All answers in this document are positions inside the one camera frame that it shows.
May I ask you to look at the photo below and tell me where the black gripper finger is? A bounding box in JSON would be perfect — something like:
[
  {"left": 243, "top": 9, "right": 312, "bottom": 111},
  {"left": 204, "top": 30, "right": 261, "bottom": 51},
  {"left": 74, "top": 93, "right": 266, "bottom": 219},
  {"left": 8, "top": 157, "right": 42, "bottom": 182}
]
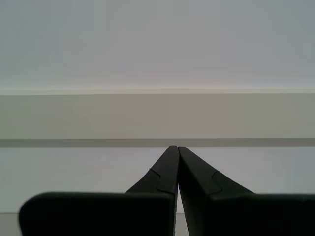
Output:
[
  {"left": 178, "top": 146, "right": 315, "bottom": 236},
  {"left": 19, "top": 145, "right": 180, "bottom": 236}
]

